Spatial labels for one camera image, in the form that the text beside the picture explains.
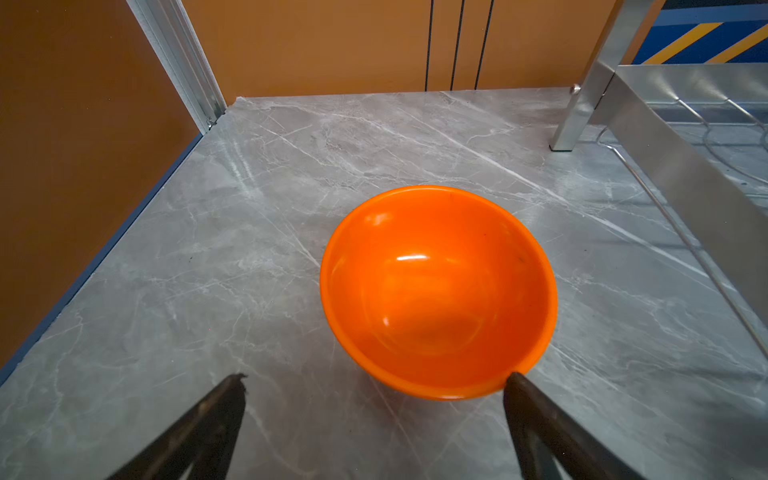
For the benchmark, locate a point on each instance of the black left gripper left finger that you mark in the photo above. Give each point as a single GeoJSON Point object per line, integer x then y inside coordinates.
{"type": "Point", "coordinates": [200, 444]}

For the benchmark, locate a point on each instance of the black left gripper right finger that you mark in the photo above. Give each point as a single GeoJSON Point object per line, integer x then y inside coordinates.
{"type": "Point", "coordinates": [545, 438]}

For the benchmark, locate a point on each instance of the aluminium corner post left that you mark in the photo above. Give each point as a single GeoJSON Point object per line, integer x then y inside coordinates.
{"type": "Point", "coordinates": [170, 32]}

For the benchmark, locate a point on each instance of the orange plastic bowl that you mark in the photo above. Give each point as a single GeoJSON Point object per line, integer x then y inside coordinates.
{"type": "Point", "coordinates": [438, 293]}

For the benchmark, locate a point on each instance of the stainless steel dish rack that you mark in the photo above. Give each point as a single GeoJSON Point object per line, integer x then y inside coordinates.
{"type": "Point", "coordinates": [724, 230]}

